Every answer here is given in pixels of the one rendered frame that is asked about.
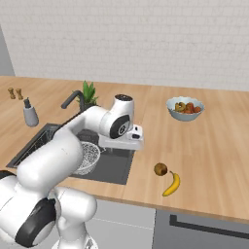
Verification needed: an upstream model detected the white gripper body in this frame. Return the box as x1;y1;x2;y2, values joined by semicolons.
97;134;145;152

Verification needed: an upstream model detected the dark grey sink basin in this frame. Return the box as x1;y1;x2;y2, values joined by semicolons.
5;122;136;186

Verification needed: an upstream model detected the white perforated colander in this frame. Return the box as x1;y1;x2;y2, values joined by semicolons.
73;141;102;176

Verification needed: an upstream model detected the brown round pear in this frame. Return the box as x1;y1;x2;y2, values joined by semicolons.
154;162;169;177

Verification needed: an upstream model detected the dark grey sink faucet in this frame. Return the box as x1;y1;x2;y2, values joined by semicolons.
60;89;86;113

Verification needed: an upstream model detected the yellow banana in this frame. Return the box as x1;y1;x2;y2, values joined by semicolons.
161;170;181;197

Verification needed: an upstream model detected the green potted plant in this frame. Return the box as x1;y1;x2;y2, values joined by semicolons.
77;80;99;111

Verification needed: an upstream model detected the pale blue fruit bowl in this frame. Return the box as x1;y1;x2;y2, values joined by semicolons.
165;96;205;123

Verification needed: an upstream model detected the pale grey cupboard front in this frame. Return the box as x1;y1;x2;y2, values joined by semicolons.
85;197;158;249

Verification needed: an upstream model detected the grey soap dispenser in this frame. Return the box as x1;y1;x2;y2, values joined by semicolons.
22;96;40;127

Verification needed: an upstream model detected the grey dishwasher front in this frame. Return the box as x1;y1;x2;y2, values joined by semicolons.
152;208;249;249

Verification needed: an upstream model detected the black dishwasher handle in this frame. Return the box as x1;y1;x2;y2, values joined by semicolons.
169;214;249;240

